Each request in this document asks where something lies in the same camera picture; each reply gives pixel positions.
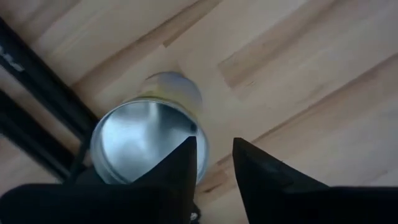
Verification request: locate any tall tin can shiny lid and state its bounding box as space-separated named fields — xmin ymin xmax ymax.
xmin=90 ymin=71 xmax=210 ymax=186

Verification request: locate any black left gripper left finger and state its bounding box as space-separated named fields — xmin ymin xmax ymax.
xmin=0 ymin=136 xmax=198 ymax=224

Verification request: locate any black aluminium table frame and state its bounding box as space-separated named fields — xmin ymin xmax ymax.
xmin=0 ymin=17 xmax=100 ymax=182

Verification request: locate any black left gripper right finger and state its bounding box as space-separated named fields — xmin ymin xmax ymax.
xmin=232 ymin=137 xmax=398 ymax=224

